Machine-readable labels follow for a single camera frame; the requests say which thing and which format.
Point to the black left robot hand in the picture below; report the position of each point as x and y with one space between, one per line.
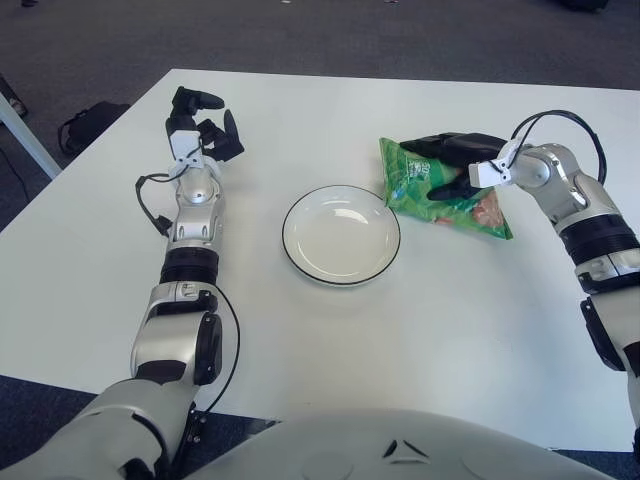
225 145

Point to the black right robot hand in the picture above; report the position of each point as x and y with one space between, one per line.
465 147

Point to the green potato chips bag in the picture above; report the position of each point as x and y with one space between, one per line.
415 185

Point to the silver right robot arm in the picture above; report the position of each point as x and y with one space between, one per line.
560 175

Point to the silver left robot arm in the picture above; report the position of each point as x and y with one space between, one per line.
197 195

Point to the white plate with black rim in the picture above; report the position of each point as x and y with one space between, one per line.
340 235

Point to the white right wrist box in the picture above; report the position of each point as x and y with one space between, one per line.
482 175

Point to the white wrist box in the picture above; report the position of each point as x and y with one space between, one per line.
482 175
182 142

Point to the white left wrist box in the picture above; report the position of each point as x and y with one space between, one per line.
182 142

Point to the black backpack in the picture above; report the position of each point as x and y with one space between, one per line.
92 125

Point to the white table leg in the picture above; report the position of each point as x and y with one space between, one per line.
30 140

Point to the grey robot torso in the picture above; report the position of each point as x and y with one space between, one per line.
400 450

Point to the black perforated metal bracket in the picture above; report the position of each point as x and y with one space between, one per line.
197 425

